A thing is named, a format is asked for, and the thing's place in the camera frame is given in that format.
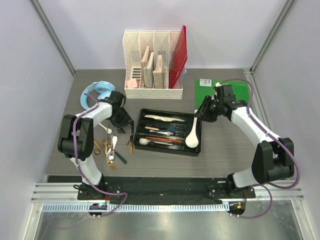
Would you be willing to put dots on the green cutting mat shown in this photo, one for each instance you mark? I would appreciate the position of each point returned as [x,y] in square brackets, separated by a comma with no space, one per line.
[208,87]

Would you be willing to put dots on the white file organizer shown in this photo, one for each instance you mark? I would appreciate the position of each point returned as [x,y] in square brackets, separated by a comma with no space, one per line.
[155,63]

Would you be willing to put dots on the small white ceramic spoon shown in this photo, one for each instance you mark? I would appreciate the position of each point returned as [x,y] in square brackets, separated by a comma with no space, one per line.
[145,142]

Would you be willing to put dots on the green handled utensil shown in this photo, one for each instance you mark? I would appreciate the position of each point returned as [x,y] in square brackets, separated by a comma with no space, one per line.
[120,157]

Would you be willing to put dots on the copper round head spoon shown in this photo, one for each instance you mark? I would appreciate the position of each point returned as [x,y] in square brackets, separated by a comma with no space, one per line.
[99,149]

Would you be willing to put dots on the wooden board left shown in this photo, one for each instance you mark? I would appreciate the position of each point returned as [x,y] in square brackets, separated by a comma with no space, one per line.
[147,66]

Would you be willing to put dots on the wooden board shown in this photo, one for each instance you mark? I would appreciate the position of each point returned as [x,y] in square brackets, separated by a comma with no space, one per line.
[159,73]
[147,66]

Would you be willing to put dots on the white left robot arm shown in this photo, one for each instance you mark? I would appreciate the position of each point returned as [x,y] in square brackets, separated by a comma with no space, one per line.
[76,137]

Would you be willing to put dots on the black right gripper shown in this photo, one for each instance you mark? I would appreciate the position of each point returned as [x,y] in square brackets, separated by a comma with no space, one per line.
[203,113]

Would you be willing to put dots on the magenta plastic folder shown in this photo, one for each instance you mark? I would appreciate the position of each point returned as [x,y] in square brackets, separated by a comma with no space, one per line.
[179,58]

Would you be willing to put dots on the white thin plastic spoon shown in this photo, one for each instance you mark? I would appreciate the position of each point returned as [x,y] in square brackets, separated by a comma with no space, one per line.
[108,130]

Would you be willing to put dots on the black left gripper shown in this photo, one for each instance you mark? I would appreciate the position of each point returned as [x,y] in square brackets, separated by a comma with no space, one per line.
[126,121]

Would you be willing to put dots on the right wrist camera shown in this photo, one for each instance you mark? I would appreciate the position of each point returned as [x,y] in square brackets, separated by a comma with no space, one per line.
[217,88]

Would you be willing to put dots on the blue plastic spoon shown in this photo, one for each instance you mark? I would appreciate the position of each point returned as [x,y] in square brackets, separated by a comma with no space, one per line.
[169,129]

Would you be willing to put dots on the mesh zipper pouch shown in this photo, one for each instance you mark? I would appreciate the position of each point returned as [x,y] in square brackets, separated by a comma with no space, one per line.
[183,74]

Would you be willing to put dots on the black cutlery tray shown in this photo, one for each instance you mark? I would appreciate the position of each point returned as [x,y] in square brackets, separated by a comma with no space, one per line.
[183,129]

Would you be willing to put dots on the pink cube box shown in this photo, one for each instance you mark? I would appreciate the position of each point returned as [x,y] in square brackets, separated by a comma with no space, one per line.
[132,83]

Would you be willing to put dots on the large white ceramic spoon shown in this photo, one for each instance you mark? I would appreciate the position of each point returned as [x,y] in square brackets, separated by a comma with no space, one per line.
[191,140]

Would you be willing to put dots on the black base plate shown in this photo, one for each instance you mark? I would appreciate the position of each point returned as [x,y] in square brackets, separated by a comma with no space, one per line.
[173,190]

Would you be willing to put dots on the orange chopstick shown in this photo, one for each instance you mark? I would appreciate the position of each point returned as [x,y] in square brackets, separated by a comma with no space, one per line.
[164,139]

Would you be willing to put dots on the white cable duct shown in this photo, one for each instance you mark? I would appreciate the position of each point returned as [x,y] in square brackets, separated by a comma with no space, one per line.
[129,208]

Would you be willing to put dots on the wooden board right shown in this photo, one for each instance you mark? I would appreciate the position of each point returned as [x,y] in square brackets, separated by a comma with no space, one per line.
[159,73]

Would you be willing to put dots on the white chopstick in tray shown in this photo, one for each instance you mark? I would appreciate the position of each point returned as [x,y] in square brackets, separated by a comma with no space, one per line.
[161,143]

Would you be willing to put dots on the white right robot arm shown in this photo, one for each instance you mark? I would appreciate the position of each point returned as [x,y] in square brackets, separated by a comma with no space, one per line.
[274,156]

